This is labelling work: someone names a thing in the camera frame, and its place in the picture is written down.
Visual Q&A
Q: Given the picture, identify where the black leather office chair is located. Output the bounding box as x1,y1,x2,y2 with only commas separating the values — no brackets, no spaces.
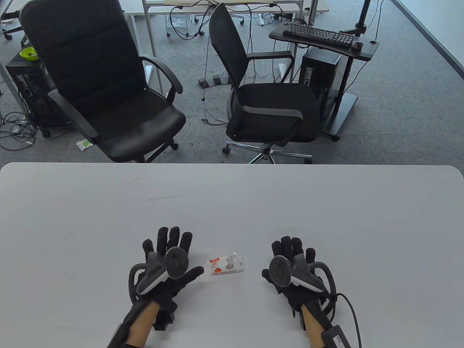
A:
20,0,187,163

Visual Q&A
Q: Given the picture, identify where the grey and black hand controller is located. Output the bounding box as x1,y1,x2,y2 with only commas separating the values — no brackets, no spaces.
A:
268,254,337,313
128,246,190,302

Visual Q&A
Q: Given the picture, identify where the black computer tower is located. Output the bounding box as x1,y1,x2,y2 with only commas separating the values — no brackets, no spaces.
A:
5,54,73,138
300,47,343,120

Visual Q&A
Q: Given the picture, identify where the white desk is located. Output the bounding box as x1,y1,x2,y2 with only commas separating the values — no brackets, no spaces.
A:
120,0,330,95

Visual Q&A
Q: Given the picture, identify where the black box on wrist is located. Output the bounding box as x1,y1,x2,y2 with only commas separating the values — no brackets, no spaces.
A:
153,310,177,331

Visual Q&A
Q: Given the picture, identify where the black glove cable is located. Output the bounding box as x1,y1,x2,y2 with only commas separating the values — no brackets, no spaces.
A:
326,293,363,348

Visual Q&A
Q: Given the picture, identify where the person's right hand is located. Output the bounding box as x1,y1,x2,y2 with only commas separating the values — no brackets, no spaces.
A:
262,236,328,319

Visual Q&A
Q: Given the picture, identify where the black keyboard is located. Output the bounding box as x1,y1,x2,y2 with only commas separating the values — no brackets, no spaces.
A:
283,24,355,48

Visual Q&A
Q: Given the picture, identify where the person's left forearm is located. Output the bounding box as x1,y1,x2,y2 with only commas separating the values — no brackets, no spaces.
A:
126,303,161,348

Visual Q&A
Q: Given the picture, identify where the white rolling frame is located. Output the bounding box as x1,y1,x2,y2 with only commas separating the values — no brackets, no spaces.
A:
165,7,199,39

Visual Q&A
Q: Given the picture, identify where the black box with label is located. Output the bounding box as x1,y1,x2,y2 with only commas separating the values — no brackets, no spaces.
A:
322,325,351,348

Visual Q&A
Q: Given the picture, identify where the tangle of black cables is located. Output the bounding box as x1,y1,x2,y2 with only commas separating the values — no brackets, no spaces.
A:
0,111,37,151

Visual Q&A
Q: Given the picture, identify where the person's left hand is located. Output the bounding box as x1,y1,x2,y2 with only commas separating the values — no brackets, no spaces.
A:
140,227,205,319

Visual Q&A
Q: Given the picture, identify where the black mesh office chair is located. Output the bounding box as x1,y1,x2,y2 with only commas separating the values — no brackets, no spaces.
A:
209,2,321,164

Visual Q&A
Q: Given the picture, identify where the person's right forearm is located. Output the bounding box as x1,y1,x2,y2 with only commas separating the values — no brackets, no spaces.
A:
301,304,327,348

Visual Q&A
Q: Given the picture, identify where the grey power strip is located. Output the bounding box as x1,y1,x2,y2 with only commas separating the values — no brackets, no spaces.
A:
197,75,229,88

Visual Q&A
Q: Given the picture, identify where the black rolling keyboard stand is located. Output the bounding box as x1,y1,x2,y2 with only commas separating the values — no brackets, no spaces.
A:
269,0,380,142

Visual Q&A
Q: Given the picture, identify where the black wrist strap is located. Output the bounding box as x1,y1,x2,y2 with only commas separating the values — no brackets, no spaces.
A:
299,298,333,330
107,301,146,348

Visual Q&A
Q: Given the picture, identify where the small white wet wipes pack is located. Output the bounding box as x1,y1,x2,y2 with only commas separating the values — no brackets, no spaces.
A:
207,252,245,278

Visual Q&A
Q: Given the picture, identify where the black swivel chair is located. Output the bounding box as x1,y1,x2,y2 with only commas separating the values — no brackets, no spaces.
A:
0,0,28,46

